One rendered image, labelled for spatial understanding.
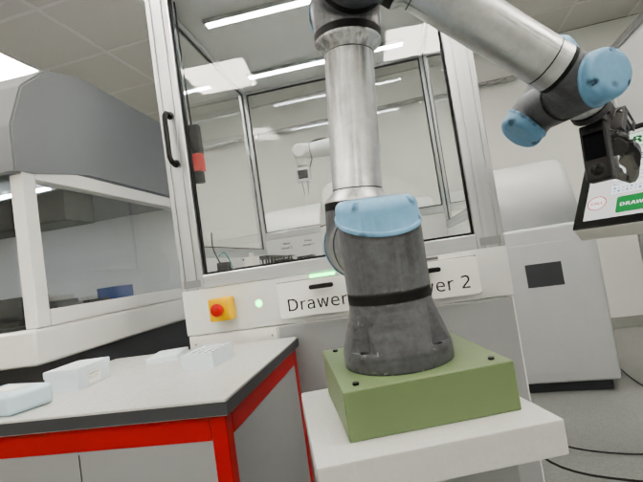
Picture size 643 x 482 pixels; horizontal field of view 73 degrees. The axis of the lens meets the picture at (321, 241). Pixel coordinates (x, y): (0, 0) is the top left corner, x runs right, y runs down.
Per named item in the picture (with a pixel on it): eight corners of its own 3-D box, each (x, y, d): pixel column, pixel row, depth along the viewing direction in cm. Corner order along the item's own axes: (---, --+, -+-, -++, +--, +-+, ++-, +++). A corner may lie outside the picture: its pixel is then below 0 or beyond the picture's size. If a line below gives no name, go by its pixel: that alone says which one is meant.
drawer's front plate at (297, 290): (373, 307, 130) (367, 271, 130) (280, 318, 134) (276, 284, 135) (374, 306, 131) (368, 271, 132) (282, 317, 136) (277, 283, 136)
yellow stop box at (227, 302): (231, 319, 133) (228, 296, 134) (209, 322, 134) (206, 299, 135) (236, 317, 138) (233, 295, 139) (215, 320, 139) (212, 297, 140)
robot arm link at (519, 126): (524, 109, 70) (561, 58, 71) (489, 129, 81) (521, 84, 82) (561, 140, 71) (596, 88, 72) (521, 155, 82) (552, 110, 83)
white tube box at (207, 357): (213, 368, 103) (211, 352, 103) (182, 371, 105) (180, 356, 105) (233, 356, 115) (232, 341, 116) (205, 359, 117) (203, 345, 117)
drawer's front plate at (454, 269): (482, 293, 125) (476, 255, 125) (382, 306, 129) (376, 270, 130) (480, 292, 126) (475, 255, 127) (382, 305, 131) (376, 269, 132)
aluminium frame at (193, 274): (505, 245, 125) (447, -96, 131) (181, 292, 141) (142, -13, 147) (457, 249, 219) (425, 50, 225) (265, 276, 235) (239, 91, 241)
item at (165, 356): (177, 360, 122) (176, 354, 122) (145, 364, 121) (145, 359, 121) (188, 351, 135) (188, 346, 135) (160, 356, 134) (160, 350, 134)
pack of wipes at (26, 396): (55, 401, 93) (53, 380, 94) (9, 418, 85) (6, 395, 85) (11, 402, 99) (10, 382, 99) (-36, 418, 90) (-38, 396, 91)
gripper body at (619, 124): (639, 124, 87) (613, 81, 82) (634, 156, 84) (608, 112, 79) (597, 137, 93) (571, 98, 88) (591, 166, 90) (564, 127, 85)
